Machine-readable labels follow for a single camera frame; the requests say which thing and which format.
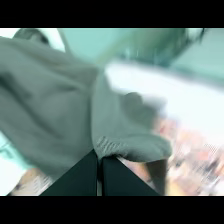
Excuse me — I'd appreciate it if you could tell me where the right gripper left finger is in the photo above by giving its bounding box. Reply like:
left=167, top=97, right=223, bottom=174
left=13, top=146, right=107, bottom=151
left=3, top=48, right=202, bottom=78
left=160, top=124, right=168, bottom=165
left=40, top=149, right=100, bottom=197

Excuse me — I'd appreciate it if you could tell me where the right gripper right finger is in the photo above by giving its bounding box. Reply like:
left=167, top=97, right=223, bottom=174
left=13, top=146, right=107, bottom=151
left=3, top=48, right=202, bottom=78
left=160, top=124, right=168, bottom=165
left=101, top=156, right=160, bottom=197

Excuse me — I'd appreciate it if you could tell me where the brown T-shirt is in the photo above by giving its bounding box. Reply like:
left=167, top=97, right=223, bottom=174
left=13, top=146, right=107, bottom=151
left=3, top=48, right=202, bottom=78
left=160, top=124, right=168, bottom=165
left=0, top=28, right=174, bottom=178

